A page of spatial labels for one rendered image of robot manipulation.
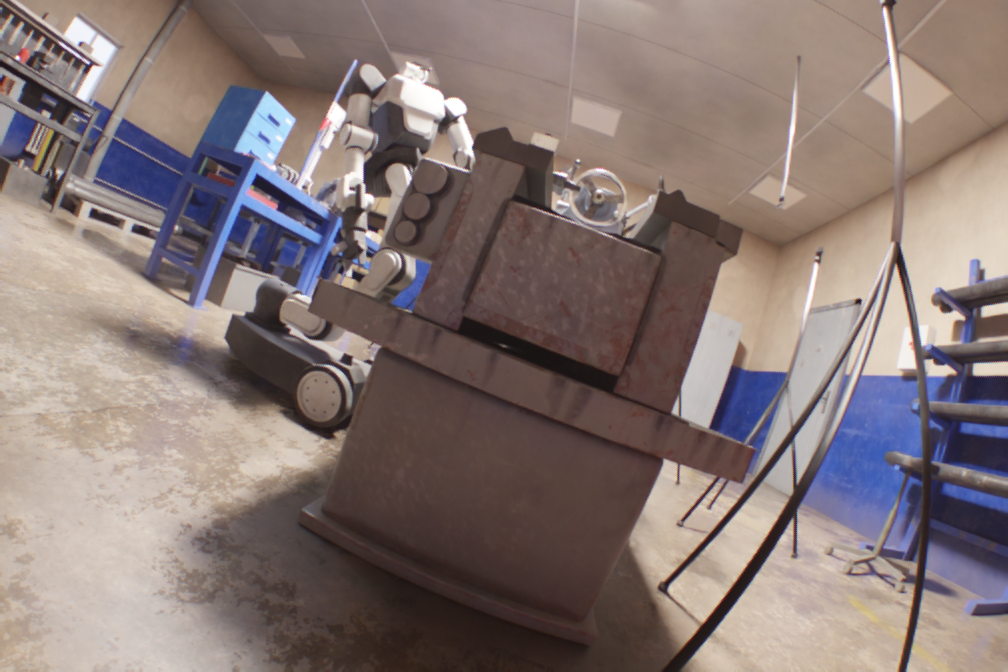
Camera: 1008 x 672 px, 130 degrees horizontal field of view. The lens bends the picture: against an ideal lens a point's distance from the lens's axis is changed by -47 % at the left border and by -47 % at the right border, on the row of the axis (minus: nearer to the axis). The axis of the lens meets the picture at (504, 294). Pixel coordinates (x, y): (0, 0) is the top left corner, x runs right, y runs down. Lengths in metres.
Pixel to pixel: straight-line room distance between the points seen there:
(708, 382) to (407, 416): 5.60
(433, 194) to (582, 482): 0.58
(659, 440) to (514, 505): 0.27
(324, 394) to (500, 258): 0.87
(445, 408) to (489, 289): 0.22
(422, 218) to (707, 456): 0.65
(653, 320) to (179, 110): 8.36
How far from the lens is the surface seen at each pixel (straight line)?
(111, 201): 4.49
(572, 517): 0.81
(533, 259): 0.74
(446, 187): 0.84
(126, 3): 7.86
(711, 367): 6.21
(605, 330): 0.73
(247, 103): 2.78
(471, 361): 0.71
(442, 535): 0.84
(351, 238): 1.46
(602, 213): 1.68
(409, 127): 1.75
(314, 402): 1.46
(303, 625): 0.71
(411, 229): 0.82
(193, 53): 8.62
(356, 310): 0.78
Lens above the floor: 0.49
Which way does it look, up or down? 5 degrees up
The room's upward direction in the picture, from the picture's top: 22 degrees clockwise
